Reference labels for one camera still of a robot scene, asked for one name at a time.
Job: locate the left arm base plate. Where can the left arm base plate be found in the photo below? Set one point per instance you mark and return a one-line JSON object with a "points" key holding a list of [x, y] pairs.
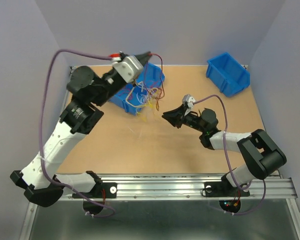
{"points": [[105, 190]]}

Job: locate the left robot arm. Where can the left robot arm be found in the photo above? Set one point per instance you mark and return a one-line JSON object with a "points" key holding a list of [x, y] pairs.
{"points": [[39, 179]]}

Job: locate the small blue bin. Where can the small blue bin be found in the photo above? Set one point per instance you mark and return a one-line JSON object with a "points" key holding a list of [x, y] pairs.
{"points": [[227, 74]]}

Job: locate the large divided blue bin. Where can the large divided blue bin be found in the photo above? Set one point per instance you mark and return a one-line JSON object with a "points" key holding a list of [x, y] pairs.
{"points": [[146, 93]]}

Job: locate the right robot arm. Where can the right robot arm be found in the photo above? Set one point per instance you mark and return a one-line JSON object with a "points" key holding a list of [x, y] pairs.
{"points": [[260, 153]]}

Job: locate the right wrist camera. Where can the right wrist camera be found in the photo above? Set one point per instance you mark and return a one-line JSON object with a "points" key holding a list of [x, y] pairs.
{"points": [[189, 101]]}

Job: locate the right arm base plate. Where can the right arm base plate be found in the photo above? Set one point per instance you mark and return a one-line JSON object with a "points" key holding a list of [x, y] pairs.
{"points": [[219, 189]]}

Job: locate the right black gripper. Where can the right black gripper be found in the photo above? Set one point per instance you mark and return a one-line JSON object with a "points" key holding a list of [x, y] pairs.
{"points": [[172, 116]]}

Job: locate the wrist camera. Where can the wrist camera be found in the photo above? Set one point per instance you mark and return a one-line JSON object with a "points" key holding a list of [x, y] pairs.
{"points": [[189, 101], [127, 66]]}

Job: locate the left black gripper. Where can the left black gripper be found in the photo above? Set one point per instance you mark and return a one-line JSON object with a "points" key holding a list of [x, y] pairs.
{"points": [[143, 58]]}

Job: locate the aluminium frame rail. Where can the aluminium frame rail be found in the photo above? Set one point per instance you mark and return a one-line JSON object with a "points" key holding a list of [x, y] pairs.
{"points": [[151, 160]]}

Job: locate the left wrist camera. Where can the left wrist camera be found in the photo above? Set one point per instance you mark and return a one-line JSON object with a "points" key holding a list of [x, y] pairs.
{"points": [[127, 66]]}

